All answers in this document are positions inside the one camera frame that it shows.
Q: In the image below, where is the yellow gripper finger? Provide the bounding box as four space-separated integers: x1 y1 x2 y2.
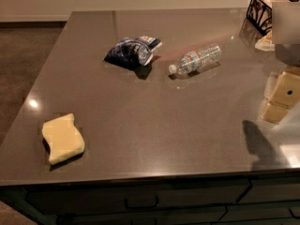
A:
262 67 300 124

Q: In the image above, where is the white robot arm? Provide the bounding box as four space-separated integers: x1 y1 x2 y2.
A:
262 2 300 124

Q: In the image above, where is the dark cabinet drawer handle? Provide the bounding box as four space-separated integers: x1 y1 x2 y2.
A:
125 194 159 211

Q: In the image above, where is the blue chip bag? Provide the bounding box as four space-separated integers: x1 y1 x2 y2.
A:
104 36 162 68

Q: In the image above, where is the black wire napkin holder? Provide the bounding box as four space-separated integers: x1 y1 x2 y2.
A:
247 0 295 36

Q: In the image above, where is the yellow sponge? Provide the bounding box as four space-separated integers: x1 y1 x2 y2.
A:
42 113 85 165

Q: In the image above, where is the clear plastic water bottle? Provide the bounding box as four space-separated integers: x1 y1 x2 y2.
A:
169 43 222 76

